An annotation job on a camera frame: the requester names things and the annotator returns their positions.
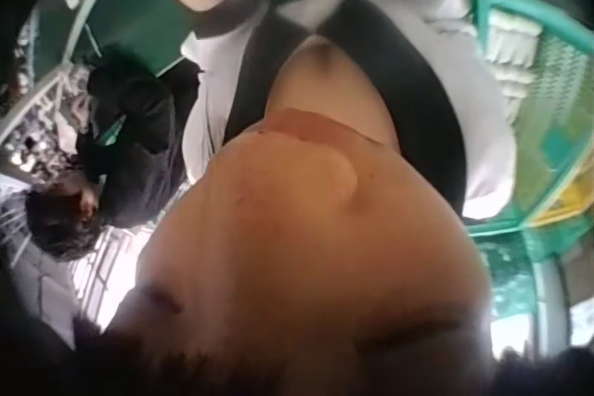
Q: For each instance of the green plastic mesh crate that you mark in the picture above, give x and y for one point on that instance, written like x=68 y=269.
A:
x=552 y=104

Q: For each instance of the green board with white frame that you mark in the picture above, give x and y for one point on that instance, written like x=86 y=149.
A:
x=134 y=2

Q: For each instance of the white metal rack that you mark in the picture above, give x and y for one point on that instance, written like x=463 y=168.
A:
x=32 y=104

